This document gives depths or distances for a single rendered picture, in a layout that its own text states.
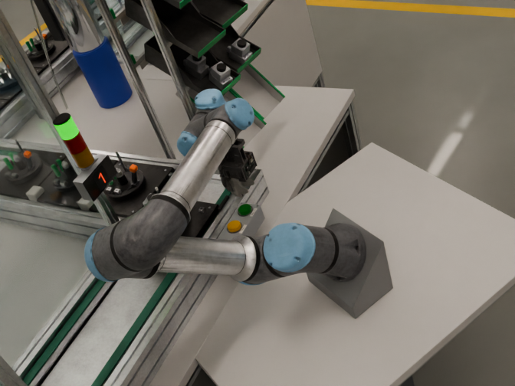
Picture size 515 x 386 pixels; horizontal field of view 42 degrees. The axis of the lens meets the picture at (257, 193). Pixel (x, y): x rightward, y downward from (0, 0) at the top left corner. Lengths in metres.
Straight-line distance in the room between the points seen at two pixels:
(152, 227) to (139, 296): 0.64
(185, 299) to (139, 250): 0.54
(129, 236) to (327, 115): 1.25
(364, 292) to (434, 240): 0.29
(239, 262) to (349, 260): 0.28
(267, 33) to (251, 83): 1.12
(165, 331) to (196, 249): 0.35
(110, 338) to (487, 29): 3.24
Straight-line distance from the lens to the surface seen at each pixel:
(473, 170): 3.41
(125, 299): 1.98
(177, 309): 1.86
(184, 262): 1.53
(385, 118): 3.81
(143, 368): 1.80
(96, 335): 1.94
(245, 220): 1.97
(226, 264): 1.61
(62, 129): 1.84
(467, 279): 1.82
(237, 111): 1.55
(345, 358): 1.71
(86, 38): 2.81
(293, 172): 2.23
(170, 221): 1.35
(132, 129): 2.75
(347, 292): 1.75
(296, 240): 1.57
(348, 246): 1.69
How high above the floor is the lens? 2.26
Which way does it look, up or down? 40 degrees down
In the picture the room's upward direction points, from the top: 20 degrees counter-clockwise
